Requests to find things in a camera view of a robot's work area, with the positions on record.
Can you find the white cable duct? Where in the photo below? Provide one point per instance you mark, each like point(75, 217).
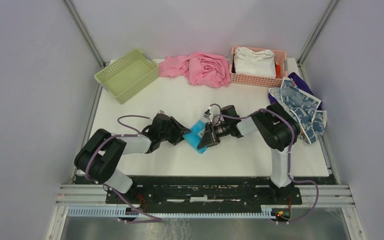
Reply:
point(125, 212)

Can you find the purple cloth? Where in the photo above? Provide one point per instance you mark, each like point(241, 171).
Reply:
point(299, 82)

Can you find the white folded towel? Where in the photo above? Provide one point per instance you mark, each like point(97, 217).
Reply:
point(255, 63)

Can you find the pink plastic basket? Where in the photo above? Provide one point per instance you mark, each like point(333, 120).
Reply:
point(270, 82)

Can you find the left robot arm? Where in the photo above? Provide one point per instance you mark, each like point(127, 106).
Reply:
point(100, 156)

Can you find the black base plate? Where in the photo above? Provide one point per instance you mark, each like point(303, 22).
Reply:
point(206, 195)

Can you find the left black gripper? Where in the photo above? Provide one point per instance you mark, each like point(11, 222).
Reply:
point(179, 130)

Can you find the blue towel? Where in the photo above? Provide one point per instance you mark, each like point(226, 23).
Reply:
point(194, 137)

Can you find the green plastic basket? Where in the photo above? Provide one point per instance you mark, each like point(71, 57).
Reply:
point(128, 75)

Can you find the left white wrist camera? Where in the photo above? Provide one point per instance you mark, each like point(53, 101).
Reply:
point(161, 112)

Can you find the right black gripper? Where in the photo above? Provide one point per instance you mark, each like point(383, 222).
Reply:
point(208, 139)

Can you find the orange item in basket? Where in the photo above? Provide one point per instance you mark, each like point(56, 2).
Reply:
point(278, 71)

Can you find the blue white patterned cloth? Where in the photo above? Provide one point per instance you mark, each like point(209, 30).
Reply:
point(312, 124)

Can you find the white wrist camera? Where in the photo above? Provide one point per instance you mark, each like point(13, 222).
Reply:
point(161, 112)
point(208, 114)

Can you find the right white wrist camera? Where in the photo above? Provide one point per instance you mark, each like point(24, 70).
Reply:
point(208, 114)

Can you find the pink towel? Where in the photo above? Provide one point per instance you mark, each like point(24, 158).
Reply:
point(199, 68)

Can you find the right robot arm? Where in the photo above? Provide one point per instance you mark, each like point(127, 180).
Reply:
point(278, 129)

